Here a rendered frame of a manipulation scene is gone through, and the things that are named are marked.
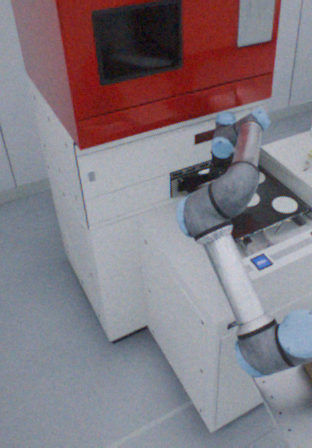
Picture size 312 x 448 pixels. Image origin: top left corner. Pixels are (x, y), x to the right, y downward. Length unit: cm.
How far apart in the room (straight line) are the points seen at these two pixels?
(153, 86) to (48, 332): 153
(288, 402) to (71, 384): 129
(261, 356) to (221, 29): 107
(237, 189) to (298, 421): 65
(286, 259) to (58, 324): 147
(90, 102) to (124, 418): 143
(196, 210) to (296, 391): 60
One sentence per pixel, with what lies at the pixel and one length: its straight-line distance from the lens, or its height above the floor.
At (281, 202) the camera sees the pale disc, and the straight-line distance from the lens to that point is 194.
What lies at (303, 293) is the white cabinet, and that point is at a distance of 182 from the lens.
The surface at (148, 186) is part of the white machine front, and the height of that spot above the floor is 94.
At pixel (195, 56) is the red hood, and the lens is 170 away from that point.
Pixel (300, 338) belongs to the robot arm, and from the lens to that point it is 125.
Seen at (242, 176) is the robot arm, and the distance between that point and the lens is 130.
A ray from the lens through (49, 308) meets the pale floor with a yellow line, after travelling 280.
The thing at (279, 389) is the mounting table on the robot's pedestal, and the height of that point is 82.
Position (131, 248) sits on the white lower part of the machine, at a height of 64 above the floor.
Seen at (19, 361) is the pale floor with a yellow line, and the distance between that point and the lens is 264.
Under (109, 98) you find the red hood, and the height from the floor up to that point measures 139.
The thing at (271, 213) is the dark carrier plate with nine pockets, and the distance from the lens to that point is 188.
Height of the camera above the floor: 211
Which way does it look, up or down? 37 degrees down
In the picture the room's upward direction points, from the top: 1 degrees clockwise
